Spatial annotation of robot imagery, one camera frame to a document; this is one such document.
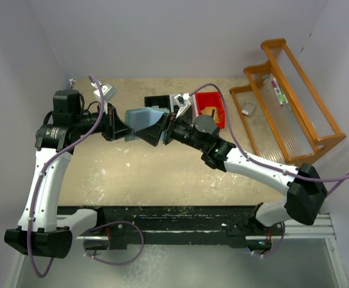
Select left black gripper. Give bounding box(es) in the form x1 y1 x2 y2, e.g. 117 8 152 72
73 102 134 141

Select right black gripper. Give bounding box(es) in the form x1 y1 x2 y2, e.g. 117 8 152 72
136 109 207 151

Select green leather card holder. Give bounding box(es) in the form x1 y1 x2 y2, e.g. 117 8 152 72
125 107 170 132

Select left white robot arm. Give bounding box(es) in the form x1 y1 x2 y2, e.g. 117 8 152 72
4 89 133 259

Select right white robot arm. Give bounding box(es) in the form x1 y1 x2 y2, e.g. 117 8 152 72
135 113 327 235

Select black plastic bin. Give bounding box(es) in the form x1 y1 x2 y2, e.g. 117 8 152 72
144 95 171 113

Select white plastic bin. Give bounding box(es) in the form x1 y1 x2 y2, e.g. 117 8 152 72
169 93 198 124

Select orange packets in bin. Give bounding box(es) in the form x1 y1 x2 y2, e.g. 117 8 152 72
201 106 220 124

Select red plastic bin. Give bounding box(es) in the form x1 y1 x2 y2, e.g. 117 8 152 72
195 92 225 129

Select small grey box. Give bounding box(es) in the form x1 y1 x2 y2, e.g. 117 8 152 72
242 101 256 116

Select purple marker pen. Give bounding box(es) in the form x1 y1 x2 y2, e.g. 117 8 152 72
271 77 283 107

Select green marker pen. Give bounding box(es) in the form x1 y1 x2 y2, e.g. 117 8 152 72
279 92 291 111

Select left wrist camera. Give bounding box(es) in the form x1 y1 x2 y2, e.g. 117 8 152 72
94 84 117 103

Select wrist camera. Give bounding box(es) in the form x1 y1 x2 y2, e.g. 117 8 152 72
94 84 117 103
174 93 191 119

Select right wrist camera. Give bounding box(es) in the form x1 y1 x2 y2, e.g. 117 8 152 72
174 93 191 119

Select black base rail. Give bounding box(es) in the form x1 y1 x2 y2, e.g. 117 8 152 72
57 205 286 250

